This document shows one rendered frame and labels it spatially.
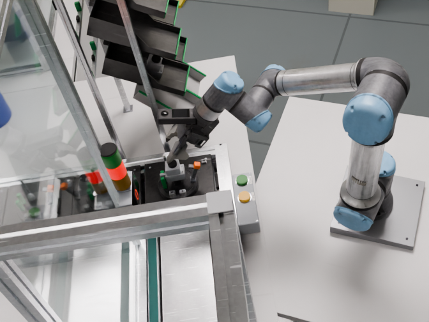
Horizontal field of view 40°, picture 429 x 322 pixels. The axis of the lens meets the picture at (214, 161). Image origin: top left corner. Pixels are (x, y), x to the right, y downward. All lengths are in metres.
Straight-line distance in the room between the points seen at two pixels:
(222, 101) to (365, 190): 0.47
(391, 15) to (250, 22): 0.93
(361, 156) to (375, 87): 0.20
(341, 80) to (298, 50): 2.32
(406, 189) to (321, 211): 0.29
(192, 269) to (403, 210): 0.72
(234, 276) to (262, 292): 1.25
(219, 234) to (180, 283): 1.22
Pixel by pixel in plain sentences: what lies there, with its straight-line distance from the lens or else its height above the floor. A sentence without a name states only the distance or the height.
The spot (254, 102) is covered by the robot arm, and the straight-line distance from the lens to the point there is 1.69.
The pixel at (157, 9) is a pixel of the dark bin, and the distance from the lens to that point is 1.80.
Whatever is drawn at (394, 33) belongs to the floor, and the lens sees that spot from 4.04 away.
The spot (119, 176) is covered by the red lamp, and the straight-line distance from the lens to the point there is 1.63.
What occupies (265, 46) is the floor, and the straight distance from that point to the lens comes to 3.96.
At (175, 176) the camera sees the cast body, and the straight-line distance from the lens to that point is 1.94.
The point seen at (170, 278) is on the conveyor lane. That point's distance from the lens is 1.89.
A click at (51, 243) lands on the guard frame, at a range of 0.73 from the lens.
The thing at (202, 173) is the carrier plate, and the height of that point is 0.97.
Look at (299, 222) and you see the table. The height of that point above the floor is 0.86.
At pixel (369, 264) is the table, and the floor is 0.86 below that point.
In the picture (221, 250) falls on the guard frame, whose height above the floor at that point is 1.99.
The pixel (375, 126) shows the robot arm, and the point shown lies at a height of 1.49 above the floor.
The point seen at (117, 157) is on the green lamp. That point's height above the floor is 1.39.
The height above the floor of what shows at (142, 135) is 0.86.
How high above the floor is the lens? 2.55
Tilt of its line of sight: 50 degrees down
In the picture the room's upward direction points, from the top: 13 degrees counter-clockwise
